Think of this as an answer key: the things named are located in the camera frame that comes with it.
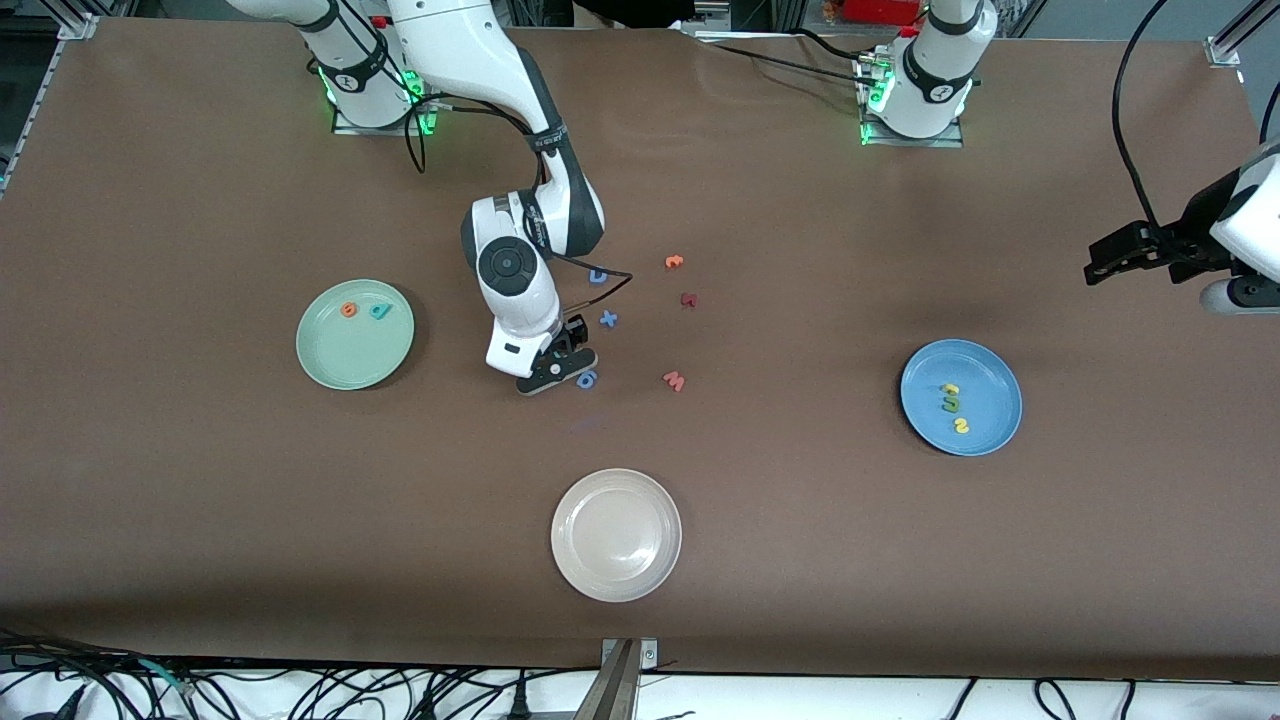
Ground light green plate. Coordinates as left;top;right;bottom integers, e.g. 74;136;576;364
295;278;416;392

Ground blue plate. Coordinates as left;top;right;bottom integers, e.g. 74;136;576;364
899;338;1024;458

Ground beige plate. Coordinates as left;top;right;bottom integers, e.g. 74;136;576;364
550;468;684;604

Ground person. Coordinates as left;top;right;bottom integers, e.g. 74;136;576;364
572;0;693;29

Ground red box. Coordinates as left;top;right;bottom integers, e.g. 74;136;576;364
840;0;926;26

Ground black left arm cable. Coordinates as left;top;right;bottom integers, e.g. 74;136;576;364
1112;0;1171;236

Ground aluminium frame corner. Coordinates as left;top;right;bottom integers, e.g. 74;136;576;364
1205;0;1280;69

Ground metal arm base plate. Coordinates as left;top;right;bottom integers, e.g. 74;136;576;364
858;55;967;149
332;92;447;137

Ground metal bracket post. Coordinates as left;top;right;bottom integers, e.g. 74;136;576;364
575;637;661;720

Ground black table cable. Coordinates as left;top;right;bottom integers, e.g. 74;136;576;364
793;27;883;65
700;38;876;91

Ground teal floor cable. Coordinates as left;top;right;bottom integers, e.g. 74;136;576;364
138;658;196;698

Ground aluminium frame rail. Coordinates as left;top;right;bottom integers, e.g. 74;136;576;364
0;0;101;201

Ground tangled black floor cables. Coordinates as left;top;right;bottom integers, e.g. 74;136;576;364
0;628;566;720

